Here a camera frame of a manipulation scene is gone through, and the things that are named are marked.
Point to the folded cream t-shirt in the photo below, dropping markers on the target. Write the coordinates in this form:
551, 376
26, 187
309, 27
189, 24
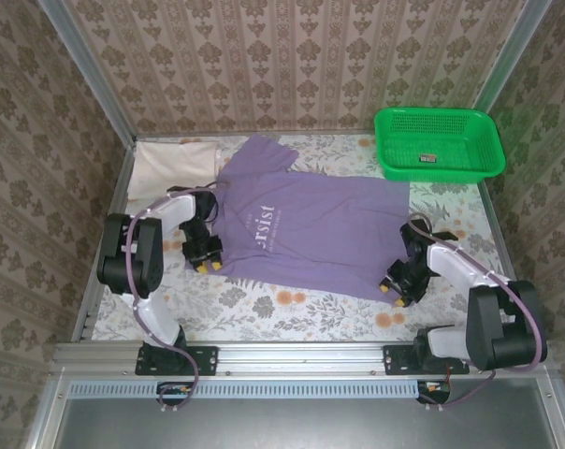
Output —
170, 163

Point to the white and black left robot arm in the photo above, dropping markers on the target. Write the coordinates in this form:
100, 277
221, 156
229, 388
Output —
133, 262

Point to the green plastic basket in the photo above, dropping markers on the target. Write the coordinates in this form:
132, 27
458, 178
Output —
437, 135

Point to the purple t-shirt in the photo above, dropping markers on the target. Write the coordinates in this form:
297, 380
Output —
310, 234

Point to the aluminium frame post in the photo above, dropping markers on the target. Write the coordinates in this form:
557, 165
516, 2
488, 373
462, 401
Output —
511, 56
88, 70

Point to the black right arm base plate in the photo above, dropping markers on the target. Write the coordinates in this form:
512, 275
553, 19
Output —
397, 360

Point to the aluminium mounting rail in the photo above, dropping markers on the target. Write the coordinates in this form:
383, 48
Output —
301, 357

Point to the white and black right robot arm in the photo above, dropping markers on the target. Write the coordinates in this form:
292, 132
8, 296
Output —
502, 327

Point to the floral tablecloth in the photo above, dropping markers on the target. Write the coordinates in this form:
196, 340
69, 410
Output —
310, 318

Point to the small label card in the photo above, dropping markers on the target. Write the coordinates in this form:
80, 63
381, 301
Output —
428, 158

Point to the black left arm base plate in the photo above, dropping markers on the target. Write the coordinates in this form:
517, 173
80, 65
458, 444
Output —
203, 360

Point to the black connector board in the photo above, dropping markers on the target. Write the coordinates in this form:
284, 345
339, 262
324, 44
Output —
172, 392
434, 392

